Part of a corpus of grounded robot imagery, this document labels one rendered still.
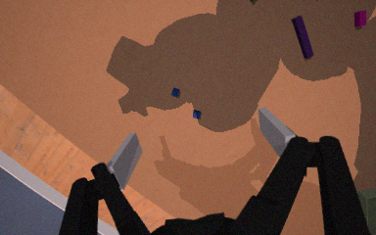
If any small blue cube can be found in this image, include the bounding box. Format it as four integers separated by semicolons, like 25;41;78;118
193;110;201;118
171;88;180;97

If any short magenta rod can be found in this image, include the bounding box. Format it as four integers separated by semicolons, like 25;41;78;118
354;11;366;26

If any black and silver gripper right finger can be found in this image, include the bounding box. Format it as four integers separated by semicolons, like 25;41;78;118
222;107;371;235

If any dark purple rod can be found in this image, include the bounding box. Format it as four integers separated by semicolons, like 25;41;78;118
292;16;314;59

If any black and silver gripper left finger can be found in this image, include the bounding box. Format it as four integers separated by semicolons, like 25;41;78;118
59;132;152;235

